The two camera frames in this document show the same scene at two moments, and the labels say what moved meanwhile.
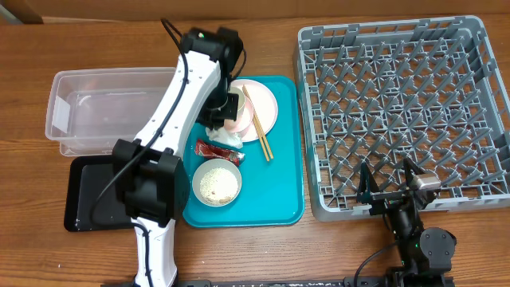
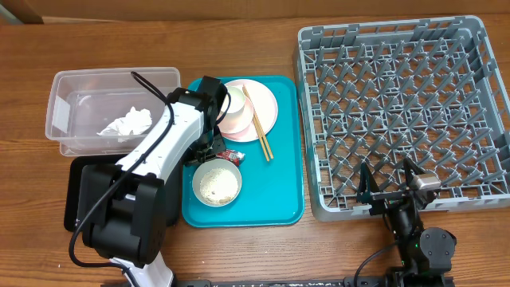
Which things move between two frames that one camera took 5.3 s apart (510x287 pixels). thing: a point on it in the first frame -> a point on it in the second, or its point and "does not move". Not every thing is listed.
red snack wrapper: (206, 149) does not move
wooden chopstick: (256, 123) does not move
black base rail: (315, 282) does not move
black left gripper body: (220, 104) -> (206, 147)
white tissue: (221, 135) -> (133, 123)
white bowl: (217, 182) does not move
